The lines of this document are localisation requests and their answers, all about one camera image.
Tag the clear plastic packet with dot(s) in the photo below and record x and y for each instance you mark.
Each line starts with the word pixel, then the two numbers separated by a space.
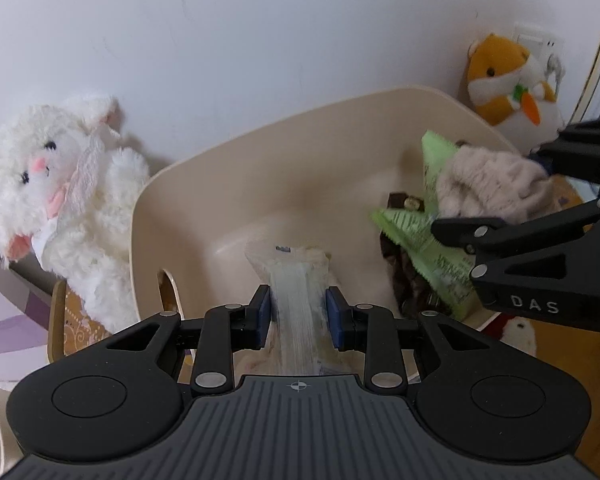
pixel 299 277

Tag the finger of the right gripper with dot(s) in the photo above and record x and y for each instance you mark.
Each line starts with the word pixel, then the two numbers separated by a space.
pixel 574 153
pixel 493 238

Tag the wall socket plate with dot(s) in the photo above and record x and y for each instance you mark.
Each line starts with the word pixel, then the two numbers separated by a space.
pixel 545 46

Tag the orange hamster plush with carrot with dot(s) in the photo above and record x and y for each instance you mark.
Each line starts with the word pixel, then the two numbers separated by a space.
pixel 508 89

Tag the beige plastic storage bin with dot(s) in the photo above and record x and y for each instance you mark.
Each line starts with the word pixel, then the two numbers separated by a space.
pixel 311 180

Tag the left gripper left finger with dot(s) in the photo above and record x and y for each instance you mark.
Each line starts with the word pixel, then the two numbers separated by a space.
pixel 224 331

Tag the dark brown patterned scrunchie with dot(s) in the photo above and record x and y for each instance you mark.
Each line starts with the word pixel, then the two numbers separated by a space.
pixel 413 293

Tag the small white plush red heart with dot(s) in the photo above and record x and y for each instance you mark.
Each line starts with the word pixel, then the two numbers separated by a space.
pixel 513 330

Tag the white plush lamb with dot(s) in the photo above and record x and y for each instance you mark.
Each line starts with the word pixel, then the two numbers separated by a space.
pixel 68 187

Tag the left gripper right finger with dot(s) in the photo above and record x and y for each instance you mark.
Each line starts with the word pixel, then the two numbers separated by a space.
pixel 372 331

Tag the light green snack bag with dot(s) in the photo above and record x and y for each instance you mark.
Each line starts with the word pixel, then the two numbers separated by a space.
pixel 445 269

